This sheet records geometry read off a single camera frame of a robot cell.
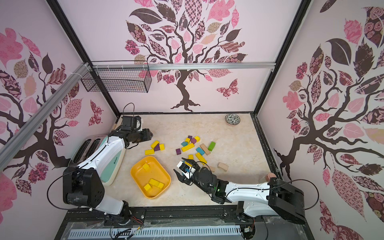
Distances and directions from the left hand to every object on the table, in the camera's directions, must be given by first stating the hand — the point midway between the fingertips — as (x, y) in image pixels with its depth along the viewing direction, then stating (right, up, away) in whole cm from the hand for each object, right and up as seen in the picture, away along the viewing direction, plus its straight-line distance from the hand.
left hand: (150, 137), depth 88 cm
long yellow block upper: (+22, -8, +12) cm, 27 cm away
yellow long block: (+5, -26, -5) cm, 27 cm away
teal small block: (+31, -10, +10) cm, 34 cm away
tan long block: (+34, -9, +10) cm, 37 cm away
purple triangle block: (+2, -8, +10) cm, 13 cm away
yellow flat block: (-4, -11, +10) cm, 15 cm away
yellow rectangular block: (-1, -5, +12) cm, 13 cm away
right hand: (+20, -11, -16) cm, 28 cm away
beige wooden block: (+44, -18, 0) cm, 48 cm away
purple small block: (+16, -10, +7) cm, 20 cm away
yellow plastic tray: (+1, -23, -2) cm, 24 cm away
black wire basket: (-14, +39, +7) cm, 42 cm away
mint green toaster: (-34, -4, -6) cm, 35 cm away
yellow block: (+1, -27, -8) cm, 28 cm away
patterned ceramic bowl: (+57, +12, +26) cm, 63 cm away
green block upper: (+39, -7, +12) cm, 41 cm away
